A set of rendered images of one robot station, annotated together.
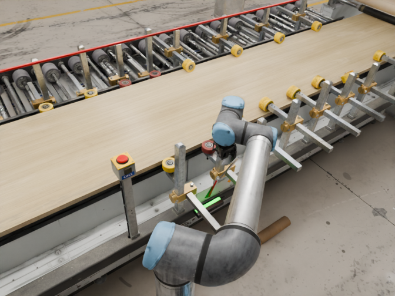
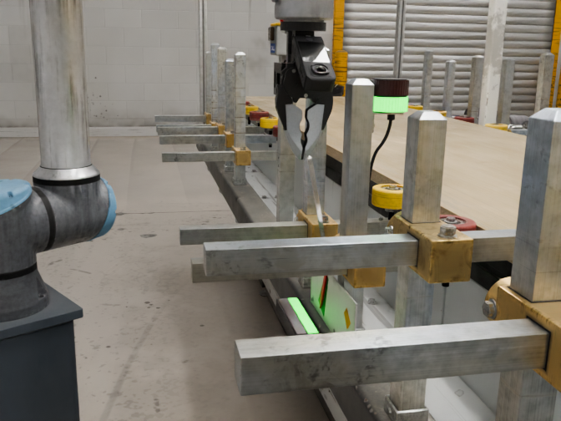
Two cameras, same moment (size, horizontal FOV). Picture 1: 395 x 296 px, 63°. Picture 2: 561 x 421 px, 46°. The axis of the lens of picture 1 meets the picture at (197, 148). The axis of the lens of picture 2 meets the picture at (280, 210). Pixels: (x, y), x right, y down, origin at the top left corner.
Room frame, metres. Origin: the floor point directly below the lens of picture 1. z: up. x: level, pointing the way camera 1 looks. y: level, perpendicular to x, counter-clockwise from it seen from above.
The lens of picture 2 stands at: (1.49, -1.09, 1.17)
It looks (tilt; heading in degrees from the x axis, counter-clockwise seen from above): 14 degrees down; 116
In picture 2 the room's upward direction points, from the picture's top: 1 degrees clockwise
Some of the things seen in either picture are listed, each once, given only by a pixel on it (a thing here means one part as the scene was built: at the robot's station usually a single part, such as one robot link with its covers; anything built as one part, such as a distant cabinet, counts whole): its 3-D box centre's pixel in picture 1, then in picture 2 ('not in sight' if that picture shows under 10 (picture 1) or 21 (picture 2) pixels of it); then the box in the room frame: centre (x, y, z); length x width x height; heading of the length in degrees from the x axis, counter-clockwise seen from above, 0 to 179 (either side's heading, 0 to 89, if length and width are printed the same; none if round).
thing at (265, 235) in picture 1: (273, 229); not in sight; (1.35, -0.60, 0.04); 0.30 x 0.08 x 0.08; 128
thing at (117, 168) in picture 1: (123, 167); (288, 41); (0.84, 0.28, 1.18); 0.07 x 0.07 x 0.08; 38
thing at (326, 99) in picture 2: not in sight; (317, 102); (1.09, -0.13, 1.09); 0.05 x 0.02 x 0.09; 38
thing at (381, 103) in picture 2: not in sight; (387, 103); (1.19, -0.09, 1.09); 0.06 x 0.06 x 0.02
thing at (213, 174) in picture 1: (221, 170); (357, 258); (1.17, -0.14, 0.85); 0.13 x 0.06 x 0.05; 128
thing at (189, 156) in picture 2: not in sight; (227, 156); (0.37, 0.80, 0.81); 0.43 x 0.03 x 0.04; 38
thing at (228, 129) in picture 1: (228, 128); not in sight; (0.95, -0.11, 1.32); 0.12 x 0.12 x 0.09; 76
